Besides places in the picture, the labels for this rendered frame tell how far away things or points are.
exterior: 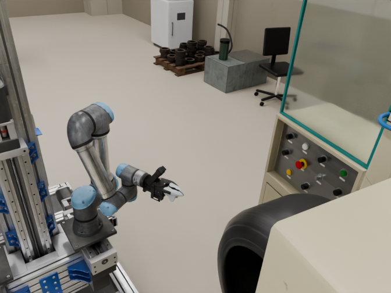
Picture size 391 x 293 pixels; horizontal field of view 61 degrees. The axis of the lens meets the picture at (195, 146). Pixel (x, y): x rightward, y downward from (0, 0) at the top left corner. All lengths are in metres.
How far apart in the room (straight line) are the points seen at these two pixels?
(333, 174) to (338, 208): 1.27
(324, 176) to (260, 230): 0.87
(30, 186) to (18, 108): 0.35
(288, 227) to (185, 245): 2.35
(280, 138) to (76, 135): 1.06
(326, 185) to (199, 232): 1.36
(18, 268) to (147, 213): 1.32
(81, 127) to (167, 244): 1.47
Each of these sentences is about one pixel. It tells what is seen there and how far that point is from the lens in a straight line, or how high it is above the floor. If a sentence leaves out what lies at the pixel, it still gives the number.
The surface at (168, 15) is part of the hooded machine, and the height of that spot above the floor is 0.72.
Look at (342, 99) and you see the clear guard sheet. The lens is 1.54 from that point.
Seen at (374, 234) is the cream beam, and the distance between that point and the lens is 0.40.
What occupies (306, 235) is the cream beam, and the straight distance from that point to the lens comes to 0.37.
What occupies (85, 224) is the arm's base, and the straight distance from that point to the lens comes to 1.79.
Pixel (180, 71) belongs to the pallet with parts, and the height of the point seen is 0.09.
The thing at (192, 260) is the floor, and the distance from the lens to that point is 2.62.
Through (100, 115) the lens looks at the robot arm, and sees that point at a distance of 1.55.
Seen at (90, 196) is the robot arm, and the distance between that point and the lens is 1.70.
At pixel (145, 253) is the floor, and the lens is 2.66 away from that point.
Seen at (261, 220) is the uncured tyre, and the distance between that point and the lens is 0.91.
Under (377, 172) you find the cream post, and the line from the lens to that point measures 1.06.
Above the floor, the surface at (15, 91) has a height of 1.46.
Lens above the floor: 2.04
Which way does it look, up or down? 32 degrees down
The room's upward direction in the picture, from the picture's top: 4 degrees clockwise
